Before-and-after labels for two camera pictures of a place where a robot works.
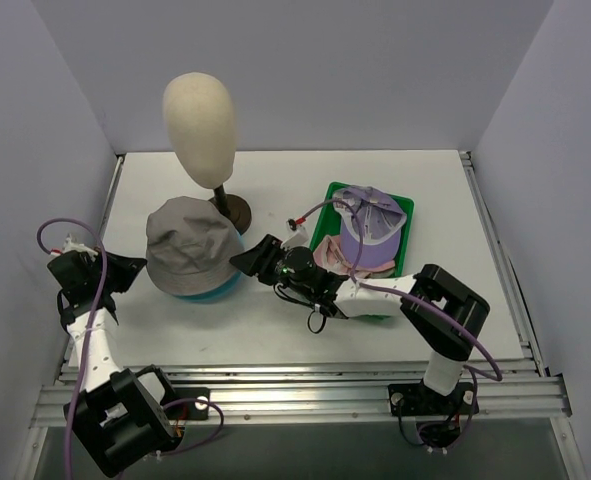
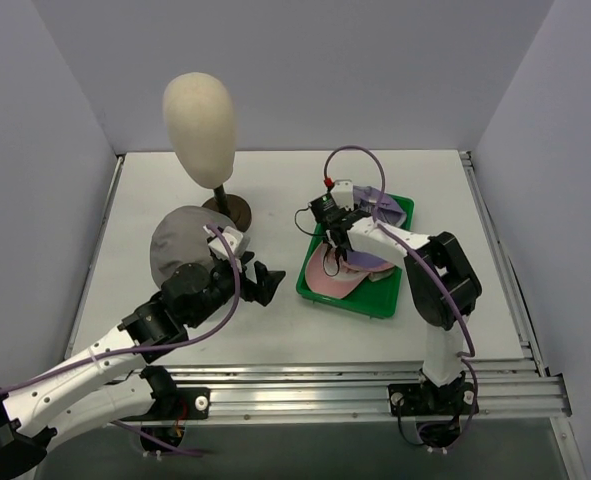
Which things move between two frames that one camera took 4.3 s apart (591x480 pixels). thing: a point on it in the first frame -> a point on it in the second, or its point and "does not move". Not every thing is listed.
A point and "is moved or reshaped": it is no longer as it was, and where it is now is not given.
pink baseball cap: [329, 256] does not move
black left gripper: [107, 270] -> [251, 282]
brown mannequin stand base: [234, 207] does not move
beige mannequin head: [200, 120] does not move
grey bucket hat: [190, 245] is moved or reshaped
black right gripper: [267, 259] -> [335, 235]
